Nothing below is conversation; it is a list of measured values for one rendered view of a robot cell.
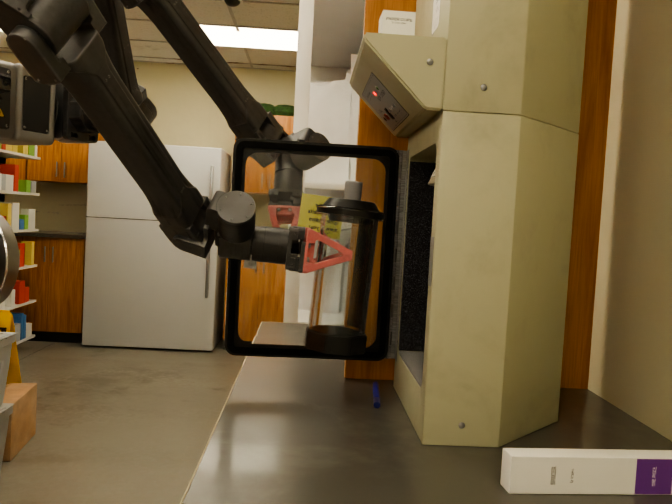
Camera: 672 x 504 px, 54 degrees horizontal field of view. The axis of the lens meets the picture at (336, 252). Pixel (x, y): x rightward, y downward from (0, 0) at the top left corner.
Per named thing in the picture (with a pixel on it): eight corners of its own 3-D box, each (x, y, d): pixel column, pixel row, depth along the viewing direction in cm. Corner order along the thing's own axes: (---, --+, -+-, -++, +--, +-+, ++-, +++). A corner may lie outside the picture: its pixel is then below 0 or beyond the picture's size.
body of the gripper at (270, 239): (300, 227, 110) (256, 222, 109) (302, 228, 100) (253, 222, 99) (296, 266, 110) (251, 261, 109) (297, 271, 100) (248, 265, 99)
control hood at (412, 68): (407, 138, 123) (411, 83, 123) (443, 110, 91) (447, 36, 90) (346, 134, 123) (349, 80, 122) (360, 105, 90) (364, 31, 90)
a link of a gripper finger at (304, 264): (351, 232, 106) (293, 225, 105) (356, 233, 98) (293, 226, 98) (346, 274, 106) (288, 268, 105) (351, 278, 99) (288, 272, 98)
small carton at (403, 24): (408, 60, 105) (410, 21, 104) (413, 52, 100) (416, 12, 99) (376, 58, 104) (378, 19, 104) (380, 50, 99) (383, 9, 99)
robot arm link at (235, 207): (195, 205, 108) (172, 247, 104) (191, 162, 98) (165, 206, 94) (263, 229, 108) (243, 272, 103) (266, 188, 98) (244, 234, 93)
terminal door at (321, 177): (387, 361, 124) (400, 147, 122) (223, 355, 122) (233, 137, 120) (386, 360, 125) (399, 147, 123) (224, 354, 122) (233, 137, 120)
